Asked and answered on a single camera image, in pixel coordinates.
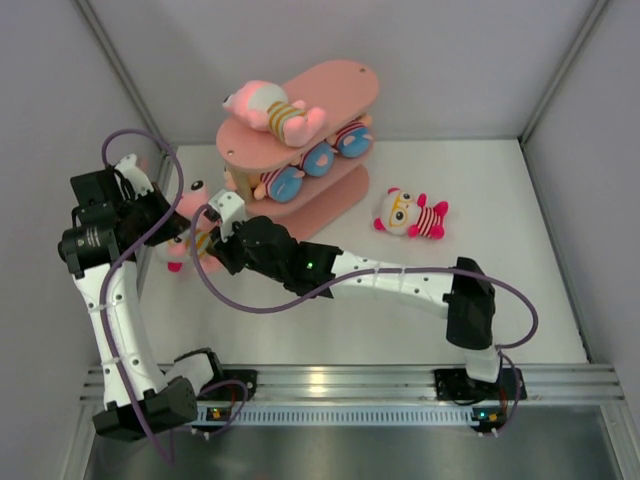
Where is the white glasses plush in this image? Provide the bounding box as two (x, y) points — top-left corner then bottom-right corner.
(153, 238), (191, 273)
(373, 187), (449, 240)

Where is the small pink frog plush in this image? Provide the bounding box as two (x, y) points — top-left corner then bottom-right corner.
(176, 180), (222, 274)

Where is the large pink frog plush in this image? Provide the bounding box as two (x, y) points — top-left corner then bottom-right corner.
(222, 80), (327, 148)

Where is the orange-head blue-body plush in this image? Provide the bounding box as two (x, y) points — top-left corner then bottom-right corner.
(327, 114), (373, 158)

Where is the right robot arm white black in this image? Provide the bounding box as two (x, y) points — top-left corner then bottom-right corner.
(207, 216), (504, 397)

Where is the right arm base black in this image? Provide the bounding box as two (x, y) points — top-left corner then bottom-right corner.
(433, 368), (528, 405)

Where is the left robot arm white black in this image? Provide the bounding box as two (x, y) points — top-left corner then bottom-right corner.
(58, 167), (226, 441)

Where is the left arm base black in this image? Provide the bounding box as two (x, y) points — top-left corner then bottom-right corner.
(194, 368), (258, 402)

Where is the blue plush on shelf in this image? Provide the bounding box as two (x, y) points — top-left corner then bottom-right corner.
(299, 141), (336, 178)
(253, 165), (305, 203)

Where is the pink three-tier shelf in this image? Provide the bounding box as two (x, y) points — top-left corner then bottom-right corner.
(216, 60), (379, 240)

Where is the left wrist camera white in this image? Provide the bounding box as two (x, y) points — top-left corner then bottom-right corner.
(115, 153), (154, 199)

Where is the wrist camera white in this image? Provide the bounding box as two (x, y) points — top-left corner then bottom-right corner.
(208, 189), (247, 242)
(115, 153), (154, 199)

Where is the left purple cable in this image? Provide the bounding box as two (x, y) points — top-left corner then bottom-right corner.
(100, 129), (250, 466)

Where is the purple cable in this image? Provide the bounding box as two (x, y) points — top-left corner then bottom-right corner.
(100, 129), (250, 466)
(187, 202), (539, 441)

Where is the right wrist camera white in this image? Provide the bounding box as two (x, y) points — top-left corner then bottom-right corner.
(208, 189), (247, 242)

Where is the aluminium mounting rail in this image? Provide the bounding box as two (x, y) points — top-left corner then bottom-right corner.
(79, 363), (626, 401)

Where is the slotted cable duct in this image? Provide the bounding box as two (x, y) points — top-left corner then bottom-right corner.
(232, 404), (506, 427)

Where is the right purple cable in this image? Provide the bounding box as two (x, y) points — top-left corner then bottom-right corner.
(187, 202), (539, 441)

